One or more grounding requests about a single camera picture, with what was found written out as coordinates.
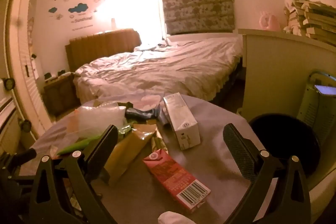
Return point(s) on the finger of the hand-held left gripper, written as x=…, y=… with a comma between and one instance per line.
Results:
x=26, y=154

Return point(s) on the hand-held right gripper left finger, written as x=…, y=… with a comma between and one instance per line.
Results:
x=102, y=148

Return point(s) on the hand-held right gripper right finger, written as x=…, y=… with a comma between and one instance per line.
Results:
x=239, y=148

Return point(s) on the green packet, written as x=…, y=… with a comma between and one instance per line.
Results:
x=76, y=146

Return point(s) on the yellow snack bag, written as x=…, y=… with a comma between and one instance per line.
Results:
x=128, y=153

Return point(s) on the clear bubble wrap bag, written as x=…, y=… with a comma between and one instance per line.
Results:
x=97, y=119

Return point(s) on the black trash bin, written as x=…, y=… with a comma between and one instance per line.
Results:
x=283, y=140

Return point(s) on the black plastic wrapper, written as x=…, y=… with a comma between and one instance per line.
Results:
x=143, y=113

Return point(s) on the white carton box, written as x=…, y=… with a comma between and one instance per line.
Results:
x=182, y=124

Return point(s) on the red drink carton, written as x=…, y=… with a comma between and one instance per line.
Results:
x=170, y=176

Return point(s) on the white tissue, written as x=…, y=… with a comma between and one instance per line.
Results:
x=174, y=218

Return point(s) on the round black door knob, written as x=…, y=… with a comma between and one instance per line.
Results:
x=26, y=126
x=9, y=83

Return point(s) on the wooden nightstand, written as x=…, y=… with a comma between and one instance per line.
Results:
x=60, y=95

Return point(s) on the green floor appliance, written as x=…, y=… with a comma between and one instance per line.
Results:
x=312, y=113

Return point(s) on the small dark nightstand item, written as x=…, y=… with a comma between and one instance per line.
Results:
x=48, y=76
x=62, y=73

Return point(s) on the white cabinet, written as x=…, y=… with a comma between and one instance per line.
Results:
x=273, y=69

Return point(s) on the bed with white duvet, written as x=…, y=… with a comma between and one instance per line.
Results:
x=157, y=66

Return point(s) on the white louvered wardrobe door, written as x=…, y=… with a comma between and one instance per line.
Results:
x=29, y=56

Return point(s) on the brown padded headboard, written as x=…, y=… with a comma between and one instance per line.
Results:
x=102, y=44

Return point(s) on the pink desk fan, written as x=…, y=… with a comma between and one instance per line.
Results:
x=267, y=21

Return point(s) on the cloud and sun wall sticker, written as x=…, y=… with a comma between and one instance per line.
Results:
x=77, y=7

